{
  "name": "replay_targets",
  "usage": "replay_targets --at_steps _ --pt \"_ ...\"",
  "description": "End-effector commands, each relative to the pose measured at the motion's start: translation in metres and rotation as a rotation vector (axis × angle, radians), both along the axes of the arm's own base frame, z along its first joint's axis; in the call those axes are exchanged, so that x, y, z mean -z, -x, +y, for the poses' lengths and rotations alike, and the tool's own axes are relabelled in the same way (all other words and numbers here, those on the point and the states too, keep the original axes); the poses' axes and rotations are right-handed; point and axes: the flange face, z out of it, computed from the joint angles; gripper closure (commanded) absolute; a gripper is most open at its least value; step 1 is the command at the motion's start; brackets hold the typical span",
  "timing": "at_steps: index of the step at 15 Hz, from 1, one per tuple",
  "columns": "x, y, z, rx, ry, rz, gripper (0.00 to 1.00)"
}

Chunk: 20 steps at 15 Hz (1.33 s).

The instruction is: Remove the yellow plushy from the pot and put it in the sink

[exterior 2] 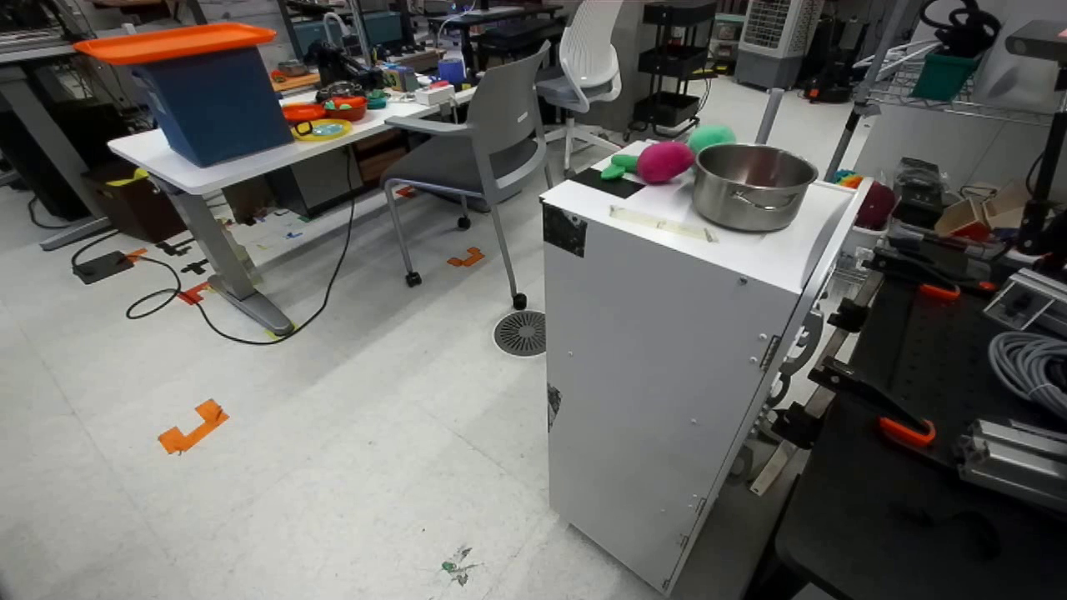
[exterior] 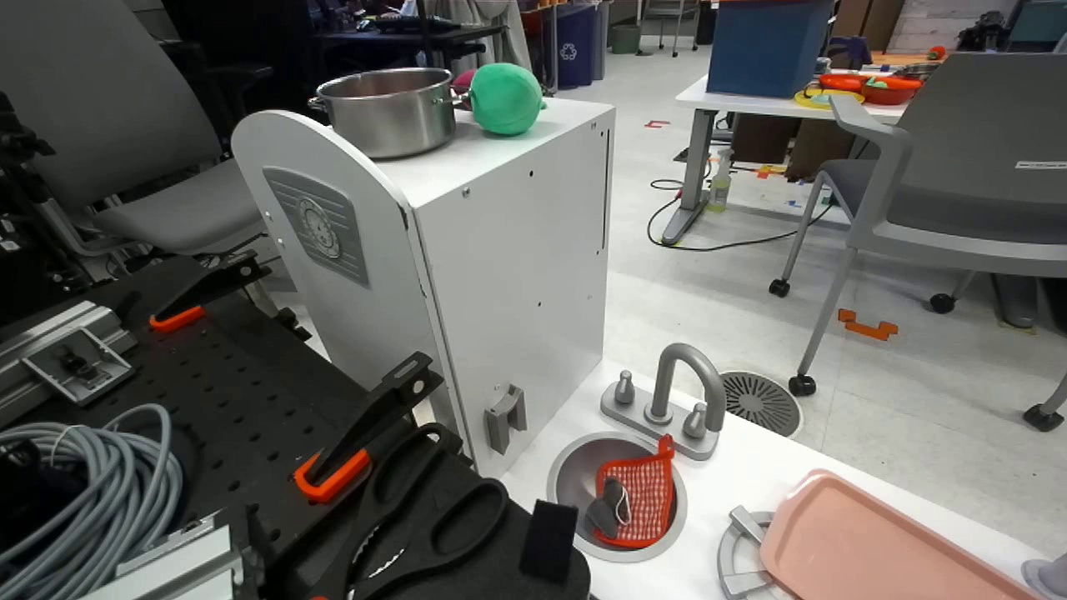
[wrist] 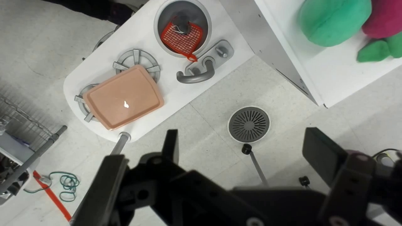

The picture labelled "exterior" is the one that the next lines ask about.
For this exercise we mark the stainless steel pot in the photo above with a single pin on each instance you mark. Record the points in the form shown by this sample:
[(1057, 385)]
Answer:
[(388, 121)]

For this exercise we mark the white toy kitchen cabinet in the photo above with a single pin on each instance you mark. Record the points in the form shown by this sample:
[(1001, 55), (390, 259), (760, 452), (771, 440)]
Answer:
[(512, 254)]

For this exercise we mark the grey toy faucet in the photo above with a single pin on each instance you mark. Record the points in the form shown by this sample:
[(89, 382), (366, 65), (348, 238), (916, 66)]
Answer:
[(675, 385)]

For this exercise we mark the green plush ball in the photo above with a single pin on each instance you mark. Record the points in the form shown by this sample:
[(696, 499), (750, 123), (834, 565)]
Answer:
[(506, 101)]

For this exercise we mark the clear spray bottle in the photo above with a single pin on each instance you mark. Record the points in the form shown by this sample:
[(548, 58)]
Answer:
[(720, 185)]

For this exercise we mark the dark grey small toy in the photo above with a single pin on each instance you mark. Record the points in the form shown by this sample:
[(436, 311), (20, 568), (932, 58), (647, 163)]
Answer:
[(605, 516)]

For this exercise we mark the red mesh net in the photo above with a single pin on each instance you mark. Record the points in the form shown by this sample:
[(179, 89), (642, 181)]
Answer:
[(645, 502)]

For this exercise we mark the round grey floor drain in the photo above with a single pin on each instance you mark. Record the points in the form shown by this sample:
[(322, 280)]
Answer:
[(767, 400)]

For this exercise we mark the blue recycling bin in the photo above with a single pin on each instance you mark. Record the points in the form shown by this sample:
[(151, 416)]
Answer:
[(575, 43)]

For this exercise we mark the white toy stove top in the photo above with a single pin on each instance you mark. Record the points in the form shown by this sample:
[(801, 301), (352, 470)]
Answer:
[(734, 476)]

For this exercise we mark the white desk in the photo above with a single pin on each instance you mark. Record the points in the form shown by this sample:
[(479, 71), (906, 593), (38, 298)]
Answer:
[(734, 101)]

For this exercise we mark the grey toy stove burner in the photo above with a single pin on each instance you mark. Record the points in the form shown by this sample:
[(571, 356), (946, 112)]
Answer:
[(739, 555)]

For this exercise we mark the small orange floor tape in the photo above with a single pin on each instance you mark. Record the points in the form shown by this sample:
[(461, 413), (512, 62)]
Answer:
[(867, 325)]

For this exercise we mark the blue storage bin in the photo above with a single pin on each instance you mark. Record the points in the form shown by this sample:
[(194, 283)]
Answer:
[(767, 52)]

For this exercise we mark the pink plastic tray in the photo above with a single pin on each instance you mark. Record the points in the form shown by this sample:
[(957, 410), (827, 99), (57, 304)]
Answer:
[(867, 551)]

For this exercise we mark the grey plastic chair on castors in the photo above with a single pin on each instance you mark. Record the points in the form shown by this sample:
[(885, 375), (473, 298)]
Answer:
[(967, 188)]

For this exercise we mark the silver plate with black knob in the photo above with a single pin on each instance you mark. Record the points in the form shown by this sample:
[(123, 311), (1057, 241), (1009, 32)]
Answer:
[(76, 365)]

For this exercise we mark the grey upholstered chair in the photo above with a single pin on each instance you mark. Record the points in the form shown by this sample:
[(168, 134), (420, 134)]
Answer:
[(102, 101)]

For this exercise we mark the silver metal bracket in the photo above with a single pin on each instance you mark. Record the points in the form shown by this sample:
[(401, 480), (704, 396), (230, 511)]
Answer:
[(179, 562)]

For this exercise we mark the aluminium rail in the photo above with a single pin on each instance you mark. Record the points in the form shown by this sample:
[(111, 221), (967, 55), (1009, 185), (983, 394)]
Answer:
[(34, 343)]

